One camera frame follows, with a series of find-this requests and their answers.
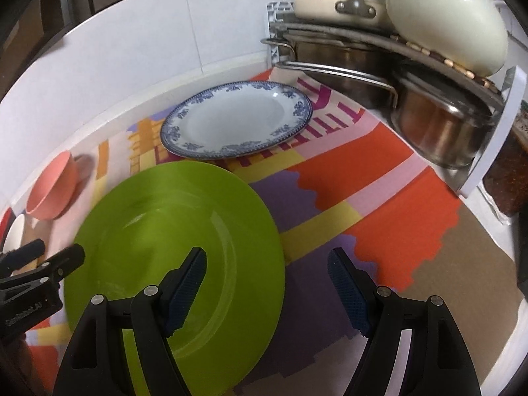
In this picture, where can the colourful printed table mat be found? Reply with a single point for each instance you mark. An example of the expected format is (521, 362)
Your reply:
(371, 198)

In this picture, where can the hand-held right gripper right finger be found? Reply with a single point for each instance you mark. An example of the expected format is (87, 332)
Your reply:
(348, 293)

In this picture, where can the green plate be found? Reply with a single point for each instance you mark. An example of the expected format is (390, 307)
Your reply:
(165, 222)

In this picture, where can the white pot rack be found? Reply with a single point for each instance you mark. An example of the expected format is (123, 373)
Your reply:
(491, 144)

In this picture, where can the stainless steel pot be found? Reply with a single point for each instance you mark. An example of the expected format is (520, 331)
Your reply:
(342, 57)
(437, 128)

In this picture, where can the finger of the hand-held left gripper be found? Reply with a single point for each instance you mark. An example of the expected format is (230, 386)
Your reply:
(24, 255)
(62, 264)

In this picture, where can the glass jar with brown contents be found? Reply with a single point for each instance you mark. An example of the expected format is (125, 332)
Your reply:
(507, 173)

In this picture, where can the pink bowl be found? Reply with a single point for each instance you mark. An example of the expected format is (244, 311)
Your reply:
(53, 189)

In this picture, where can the wooden bead trivet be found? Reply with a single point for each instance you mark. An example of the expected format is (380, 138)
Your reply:
(449, 64)

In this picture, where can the white bowl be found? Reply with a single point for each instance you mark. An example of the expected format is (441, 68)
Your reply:
(15, 235)

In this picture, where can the blue patterned white plate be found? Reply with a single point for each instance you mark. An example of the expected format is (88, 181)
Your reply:
(235, 119)

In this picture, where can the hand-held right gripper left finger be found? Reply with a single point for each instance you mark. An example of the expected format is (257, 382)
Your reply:
(187, 288)

